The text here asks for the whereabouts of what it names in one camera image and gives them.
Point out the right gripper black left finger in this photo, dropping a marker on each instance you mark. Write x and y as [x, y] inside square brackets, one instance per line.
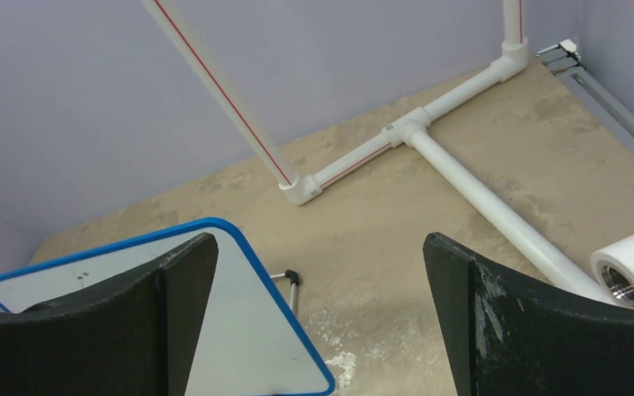
[132, 334]

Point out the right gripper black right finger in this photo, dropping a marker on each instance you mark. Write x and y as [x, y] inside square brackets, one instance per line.
[506, 333]

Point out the blue framed whiteboard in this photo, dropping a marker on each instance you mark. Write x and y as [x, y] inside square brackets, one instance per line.
[251, 342]

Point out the whiteboard stand foot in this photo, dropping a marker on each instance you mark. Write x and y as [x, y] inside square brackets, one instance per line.
[294, 278]

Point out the white PVC pipe frame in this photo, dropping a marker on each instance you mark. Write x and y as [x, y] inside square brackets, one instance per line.
[410, 129]

